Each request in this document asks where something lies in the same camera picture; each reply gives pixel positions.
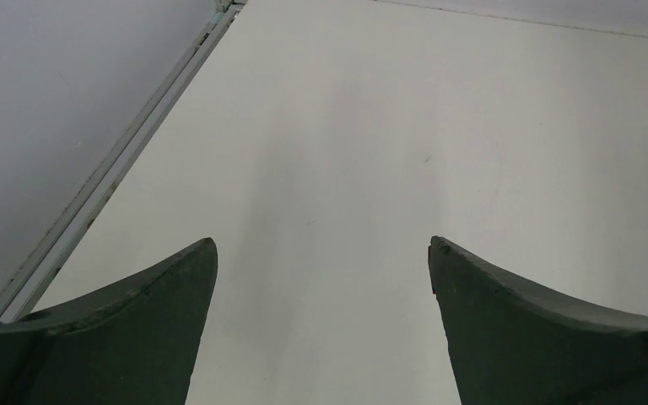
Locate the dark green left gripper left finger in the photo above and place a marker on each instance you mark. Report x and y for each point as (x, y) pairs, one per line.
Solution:
(134, 341)

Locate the aluminium table edge rail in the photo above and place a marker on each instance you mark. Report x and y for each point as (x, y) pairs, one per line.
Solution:
(84, 85)

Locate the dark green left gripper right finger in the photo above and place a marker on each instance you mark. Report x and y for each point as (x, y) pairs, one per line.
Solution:
(513, 341)

